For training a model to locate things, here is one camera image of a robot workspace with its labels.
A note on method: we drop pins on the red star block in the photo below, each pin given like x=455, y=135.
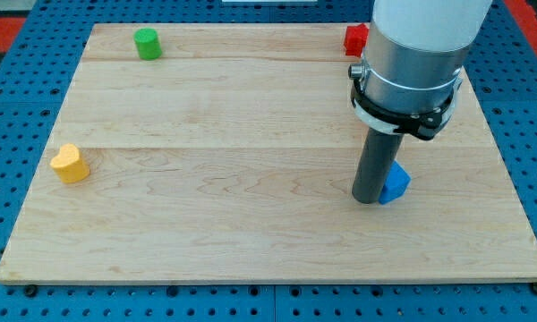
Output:
x=355, y=39

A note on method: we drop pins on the light wooden board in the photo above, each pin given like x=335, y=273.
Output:
x=231, y=159

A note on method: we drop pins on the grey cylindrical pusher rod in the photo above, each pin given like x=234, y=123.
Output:
x=378, y=154

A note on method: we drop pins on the yellow heart block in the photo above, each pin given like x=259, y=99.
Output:
x=69, y=164

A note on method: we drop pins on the green cylinder block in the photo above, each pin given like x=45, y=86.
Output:
x=147, y=44

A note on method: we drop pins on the blue cube block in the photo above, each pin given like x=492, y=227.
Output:
x=395, y=185

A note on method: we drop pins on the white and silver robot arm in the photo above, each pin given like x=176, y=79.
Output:
x=407, y=79

